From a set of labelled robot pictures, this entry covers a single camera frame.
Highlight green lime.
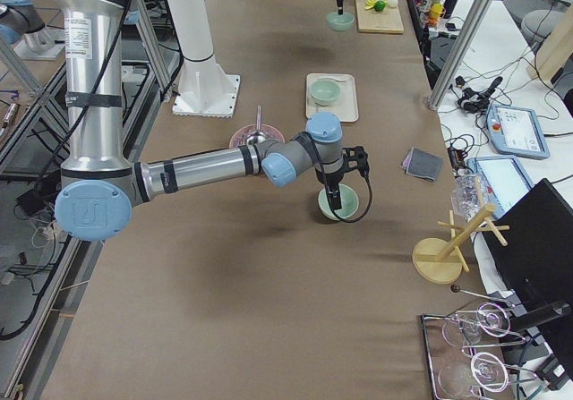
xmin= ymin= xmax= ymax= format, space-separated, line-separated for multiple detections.
xmin=373 ymin=0 xmax=387 ymax=13

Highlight wire glass rack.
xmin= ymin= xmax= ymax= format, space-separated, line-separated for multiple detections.
xmin=421 ymin=314 xmax=541 ymax=399

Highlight wine glass upper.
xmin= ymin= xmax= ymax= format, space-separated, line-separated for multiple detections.
xmin=441 ymin=302 xmax=510 ymax=347

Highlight beige serving tray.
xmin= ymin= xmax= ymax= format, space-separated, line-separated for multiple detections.
xmin=305 ymin=72 xmax=359 ymax=123

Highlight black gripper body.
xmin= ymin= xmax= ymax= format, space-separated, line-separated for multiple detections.
xmin=315 ymin=169 xmax=343 ymax=190

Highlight wooden mug tree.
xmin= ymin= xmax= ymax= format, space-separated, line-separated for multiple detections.
xmin=412 ymin=201 xmax=509 ymax=285

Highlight aluminium frame post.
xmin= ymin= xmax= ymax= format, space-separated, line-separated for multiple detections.
xmin=427 ymin=0 xmax=492 ymax=111

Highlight grey folded cloth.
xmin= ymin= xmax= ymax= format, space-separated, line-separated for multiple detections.
xmin=402 ymin=148 xmax=443 ymax=182

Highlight wine glass lower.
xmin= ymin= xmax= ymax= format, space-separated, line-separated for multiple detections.
xmin=438 ymin=352 xmax=509 ymax=399

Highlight teach pendant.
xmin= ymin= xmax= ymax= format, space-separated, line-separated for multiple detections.
xmin=486 ymin=104 xmax=551 ymax=159
xmin=466 ymin=155 xmax=534 ymax=219

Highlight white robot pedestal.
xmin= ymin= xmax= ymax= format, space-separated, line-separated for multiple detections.
xmin=167 ymin=0 xmax=241 ymax=118

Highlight black monitor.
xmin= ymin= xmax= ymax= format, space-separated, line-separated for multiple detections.
xmin=483 ymin=179 xmax=572 ymax=376

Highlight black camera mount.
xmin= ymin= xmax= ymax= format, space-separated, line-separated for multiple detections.
xmin=342 ymin=146 xmax=370 ymax=179

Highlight teach pendant near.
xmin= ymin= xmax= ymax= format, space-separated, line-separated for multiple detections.
xmin=466 ymin=155 xmax=534 ymax=219

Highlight lemon slice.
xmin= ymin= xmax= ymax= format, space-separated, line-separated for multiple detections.
xmin=364 ymin=0 xmax=379 ymax=10

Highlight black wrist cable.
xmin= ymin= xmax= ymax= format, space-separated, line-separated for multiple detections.
xmin=298 ymin=132 xmax=374 ymax=225

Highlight wine glass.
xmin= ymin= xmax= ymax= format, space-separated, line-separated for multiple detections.
xmin=441 ymin=302 xmax=510 ymax=347
xmin=438 ymin=352 xmax=509 ymax=399

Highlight teach pendant far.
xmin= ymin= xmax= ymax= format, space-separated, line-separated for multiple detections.
xmin=486 ymin=104 xmax=551 ymax=159

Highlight pink bowl with ice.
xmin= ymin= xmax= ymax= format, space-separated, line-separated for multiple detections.
xmin=229 ymin=123 xmax=285 ymax=148

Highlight bamboo cutting board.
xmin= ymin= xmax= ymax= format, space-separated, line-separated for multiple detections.
xmin=355 ymin=0 xmax=404 ymax=34

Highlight green bowl on tray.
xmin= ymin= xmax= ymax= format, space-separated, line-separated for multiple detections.
xmin=309 ymin=79 xmax=340 ymax=106

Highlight green bowl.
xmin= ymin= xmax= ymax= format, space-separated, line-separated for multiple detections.
xmin=326 ymin=12 xmax=355 ymax=31
xmin=309 ymin=79 xmax=340 ymax=106
xmin=318 ymin=183 xmax=359 ymax=221

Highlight metal ice scoop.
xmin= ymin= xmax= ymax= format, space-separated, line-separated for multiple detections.
xmin=244 ymin=105 xmax=269 ymax=145

